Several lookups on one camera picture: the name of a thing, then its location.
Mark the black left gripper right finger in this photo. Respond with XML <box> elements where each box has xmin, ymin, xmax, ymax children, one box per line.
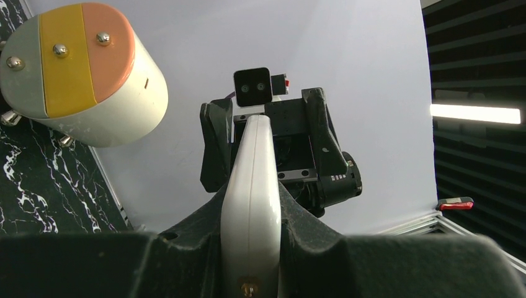
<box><xmin>279</xmin><ymin>186</ymin><xmax>525</xmax><ymax>297</ymax></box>

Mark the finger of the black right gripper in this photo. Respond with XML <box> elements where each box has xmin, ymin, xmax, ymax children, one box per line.
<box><xmin>301</xmin><ymin>88</ymin><xmax>348</xmax><ymax>176</ymax></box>
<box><xmin>200</xmin><ymin>98</ymin><xmax>233</xmax><ymax>193</ymax></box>

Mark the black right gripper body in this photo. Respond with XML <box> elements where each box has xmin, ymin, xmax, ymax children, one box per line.
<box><xmin>232</xmin><ymin>99</ymin><xmax>319</xmax><ymax>194</ymax></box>

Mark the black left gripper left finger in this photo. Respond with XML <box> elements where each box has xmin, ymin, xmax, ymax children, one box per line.
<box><xmin>1</xmin><ymin>194</ymin><xmax>223</xmax><ymax>297</ymax></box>

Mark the red and white remote control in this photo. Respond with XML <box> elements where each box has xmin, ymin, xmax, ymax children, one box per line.
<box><xmin>220</xmin><ymin>115</ymin><xmax>282</xmax><ymax>297</ymax></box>

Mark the white round stool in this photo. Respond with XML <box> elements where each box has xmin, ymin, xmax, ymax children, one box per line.
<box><xmin>1</xmin><ymin>2</ymin><xmax>169</xmax><ymax>148</ymax></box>

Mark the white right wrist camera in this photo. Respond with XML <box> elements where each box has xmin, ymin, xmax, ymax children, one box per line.
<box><xmin>233</xmin><ymin>67</ymin><xmax>290</xmax><ymax>108</ymax></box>

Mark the aluminium frame rail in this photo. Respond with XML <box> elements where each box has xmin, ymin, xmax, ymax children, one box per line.
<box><xmin>88</xmin><ymin>146</ymin><xmax>526</xmax><ymax>276</ymax></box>

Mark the red handled tool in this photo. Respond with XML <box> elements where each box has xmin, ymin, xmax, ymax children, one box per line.
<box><xmin>435</xmin><ymin>196</ymin><xmax>474</xmax><ymax>211</ymax></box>

